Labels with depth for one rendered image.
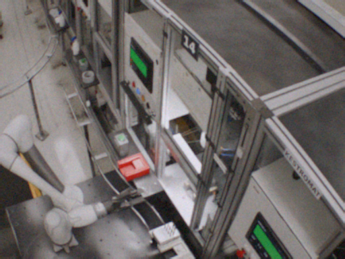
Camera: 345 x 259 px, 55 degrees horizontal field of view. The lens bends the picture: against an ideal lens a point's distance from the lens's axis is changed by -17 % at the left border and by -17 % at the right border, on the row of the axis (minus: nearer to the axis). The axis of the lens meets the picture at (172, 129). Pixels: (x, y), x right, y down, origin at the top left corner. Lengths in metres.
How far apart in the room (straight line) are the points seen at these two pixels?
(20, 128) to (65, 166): 1.67
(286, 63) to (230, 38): 0.25
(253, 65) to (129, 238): 1.42
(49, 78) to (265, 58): 3.41
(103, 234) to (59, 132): 1.71
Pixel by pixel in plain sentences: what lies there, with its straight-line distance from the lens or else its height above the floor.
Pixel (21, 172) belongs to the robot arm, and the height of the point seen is 1.35.
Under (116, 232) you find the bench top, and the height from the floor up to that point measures 0.68.
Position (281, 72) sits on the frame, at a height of 2.01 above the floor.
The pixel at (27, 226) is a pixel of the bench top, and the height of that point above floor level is 0.68.
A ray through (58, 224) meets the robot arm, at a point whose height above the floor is 0.94.
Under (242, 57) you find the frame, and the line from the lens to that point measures 1.44.
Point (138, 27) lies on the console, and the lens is 1.88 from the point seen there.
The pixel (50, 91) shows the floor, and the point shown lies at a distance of 4.37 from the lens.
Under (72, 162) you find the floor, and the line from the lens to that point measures 3.63.
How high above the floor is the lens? 2.85
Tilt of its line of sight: 48 degrees down
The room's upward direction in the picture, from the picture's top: 5 degrees clockwise
